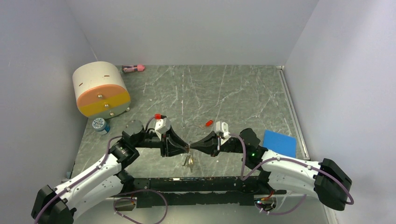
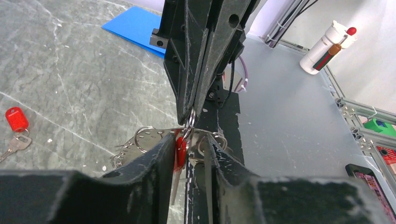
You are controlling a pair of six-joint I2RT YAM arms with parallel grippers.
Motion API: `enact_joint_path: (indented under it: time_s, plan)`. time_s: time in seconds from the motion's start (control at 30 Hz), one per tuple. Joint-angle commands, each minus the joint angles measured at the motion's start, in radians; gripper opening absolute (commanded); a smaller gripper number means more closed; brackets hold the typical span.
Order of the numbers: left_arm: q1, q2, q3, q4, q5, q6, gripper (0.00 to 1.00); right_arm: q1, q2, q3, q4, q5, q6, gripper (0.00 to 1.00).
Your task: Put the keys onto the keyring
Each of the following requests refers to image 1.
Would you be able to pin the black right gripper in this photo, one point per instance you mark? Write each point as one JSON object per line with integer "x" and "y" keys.
{"x": 208, "y": 144}

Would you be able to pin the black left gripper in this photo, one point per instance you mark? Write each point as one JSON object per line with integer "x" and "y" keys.
{"x": 169, "y": 140}

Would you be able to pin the red key tag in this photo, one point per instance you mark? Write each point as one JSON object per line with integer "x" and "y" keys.
{"x": 209, "y": 123}

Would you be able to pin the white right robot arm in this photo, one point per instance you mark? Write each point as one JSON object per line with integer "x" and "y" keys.
{"x": 323, "y": 180}

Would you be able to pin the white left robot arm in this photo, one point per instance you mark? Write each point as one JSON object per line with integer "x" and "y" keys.
{"x": 107, "y": 177}

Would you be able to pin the blue foam pad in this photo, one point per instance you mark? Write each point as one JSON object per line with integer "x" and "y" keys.
{"x": 280, "y": 143}

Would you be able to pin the small blue white jar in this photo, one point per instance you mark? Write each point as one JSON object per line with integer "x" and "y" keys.
{"x": 100, "y": 126}

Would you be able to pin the pink capped small bottle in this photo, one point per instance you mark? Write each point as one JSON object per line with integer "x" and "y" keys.
{"x": 132, "y": 68}

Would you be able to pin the white round drawer cabinet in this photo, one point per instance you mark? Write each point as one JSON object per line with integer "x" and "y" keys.
{"x": 100, "y": 90}

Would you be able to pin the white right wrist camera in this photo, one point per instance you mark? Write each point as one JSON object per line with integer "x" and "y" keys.
{"x": 221, "y": 130}

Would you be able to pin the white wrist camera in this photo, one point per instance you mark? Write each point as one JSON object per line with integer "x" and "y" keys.
{"x": 221, "y": 130}
{"x": 162, "y": 126}

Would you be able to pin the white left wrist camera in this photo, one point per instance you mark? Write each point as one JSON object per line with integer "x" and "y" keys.
{"x": 162, "y": 126}

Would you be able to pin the aluminium frame rail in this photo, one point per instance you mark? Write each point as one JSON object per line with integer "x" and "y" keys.
{"x": 277, "y": 172}

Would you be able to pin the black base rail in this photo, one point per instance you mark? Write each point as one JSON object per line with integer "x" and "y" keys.
{"x": 150, "y": 192}

